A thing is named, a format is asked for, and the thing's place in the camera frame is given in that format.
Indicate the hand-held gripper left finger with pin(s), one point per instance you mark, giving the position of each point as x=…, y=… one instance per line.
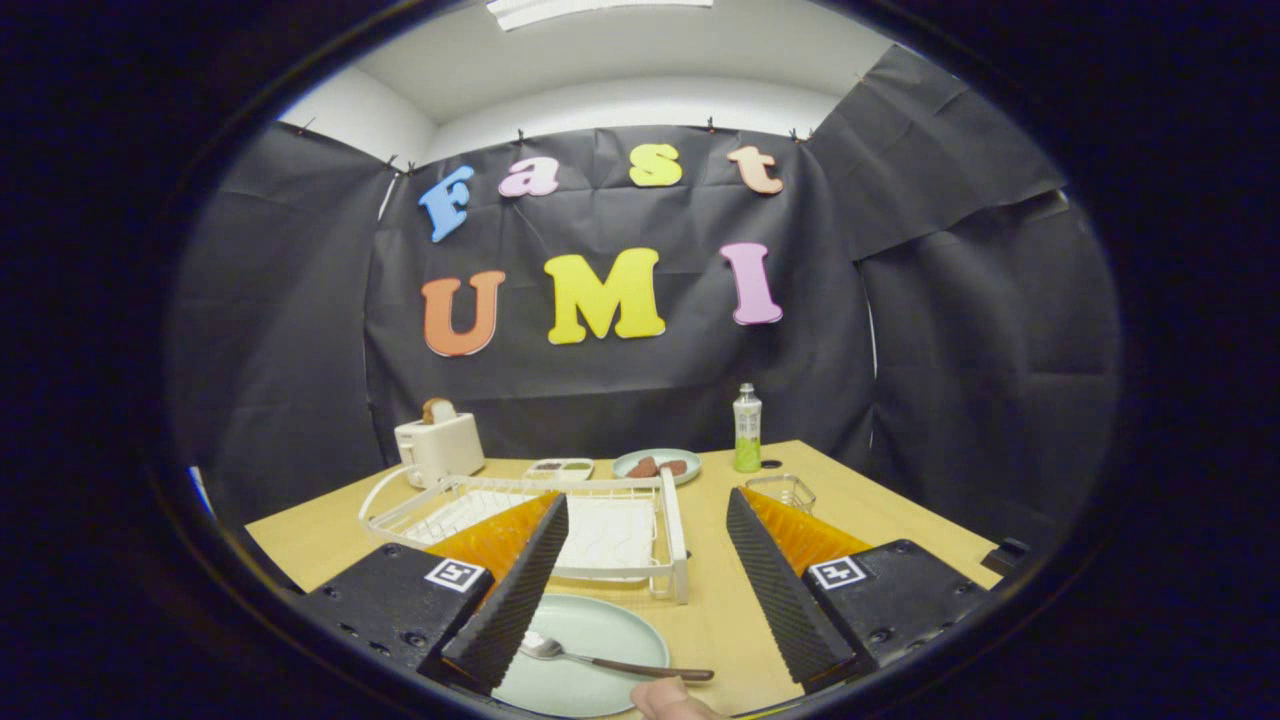
x=515, y=600

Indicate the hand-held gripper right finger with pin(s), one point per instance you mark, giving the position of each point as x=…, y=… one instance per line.
x=780, y=600

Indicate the light green plate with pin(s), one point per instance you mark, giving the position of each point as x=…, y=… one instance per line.
x=600, y=630

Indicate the white dish rack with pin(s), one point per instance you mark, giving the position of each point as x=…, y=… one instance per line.
x=610, y=535

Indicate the small plate with food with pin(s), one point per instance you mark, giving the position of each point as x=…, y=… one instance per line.
x=695, y=465

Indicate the small white sauce tray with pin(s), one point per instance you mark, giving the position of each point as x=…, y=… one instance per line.
x=560, y=475

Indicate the green drink bottle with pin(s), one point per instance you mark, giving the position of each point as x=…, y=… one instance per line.
x=747, y=440

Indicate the white toaster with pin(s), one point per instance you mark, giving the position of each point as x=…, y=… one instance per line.
x=440, y=450

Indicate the brown food piece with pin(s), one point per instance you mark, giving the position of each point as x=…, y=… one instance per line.
x=641, y=468
x=673, y=467

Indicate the bread slice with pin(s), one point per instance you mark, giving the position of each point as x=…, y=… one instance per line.
x=438, y=410

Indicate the black box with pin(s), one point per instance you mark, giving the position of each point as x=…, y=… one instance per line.
x=1008, y=553

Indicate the black backdrop cloth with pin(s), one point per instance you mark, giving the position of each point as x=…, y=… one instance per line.
x=300, y=330

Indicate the ceiling light panel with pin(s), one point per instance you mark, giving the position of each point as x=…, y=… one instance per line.
x=600, y=10

